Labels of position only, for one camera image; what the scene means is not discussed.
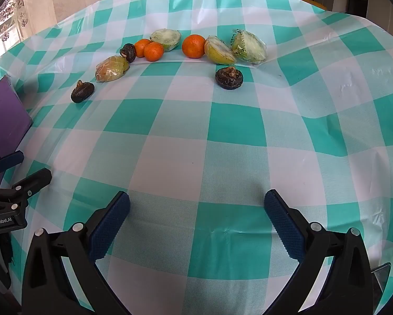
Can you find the yellow cut fruit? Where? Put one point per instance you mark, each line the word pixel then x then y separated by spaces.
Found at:
pixel 220 51

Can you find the yellow-green cut fruit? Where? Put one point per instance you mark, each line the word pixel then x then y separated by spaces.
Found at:
pixel 112 69

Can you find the small orange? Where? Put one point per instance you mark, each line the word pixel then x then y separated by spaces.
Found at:
pixel 140 46
pixel 153 52

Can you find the floral lace curtain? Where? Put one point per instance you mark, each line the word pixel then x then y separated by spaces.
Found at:
pixel 9 16

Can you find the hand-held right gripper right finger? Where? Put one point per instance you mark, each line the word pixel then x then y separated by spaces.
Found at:
pixel 285 226

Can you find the pale green cut fruit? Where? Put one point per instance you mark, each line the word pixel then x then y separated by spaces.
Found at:
pixel 166 39

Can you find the green checked tablecloth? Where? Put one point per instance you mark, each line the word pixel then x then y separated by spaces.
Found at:
pixel 235 128

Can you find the purple cardboard box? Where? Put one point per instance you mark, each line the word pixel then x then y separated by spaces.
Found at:
pixel 2 115

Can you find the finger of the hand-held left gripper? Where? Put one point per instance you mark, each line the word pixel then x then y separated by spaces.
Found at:
pixel 35 178
pixel 9 160

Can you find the dark shrivelled fruit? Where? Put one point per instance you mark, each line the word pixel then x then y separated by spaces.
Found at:
pixel 82 92
pixel 128 52
pixel 229 77

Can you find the large orange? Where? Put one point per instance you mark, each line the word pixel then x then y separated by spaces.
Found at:
pixel 193 46

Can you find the green netted cut fruit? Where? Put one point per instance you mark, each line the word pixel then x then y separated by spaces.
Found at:
pixel 250 46

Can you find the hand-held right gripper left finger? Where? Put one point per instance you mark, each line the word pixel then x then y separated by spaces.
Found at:
pixel 109 226

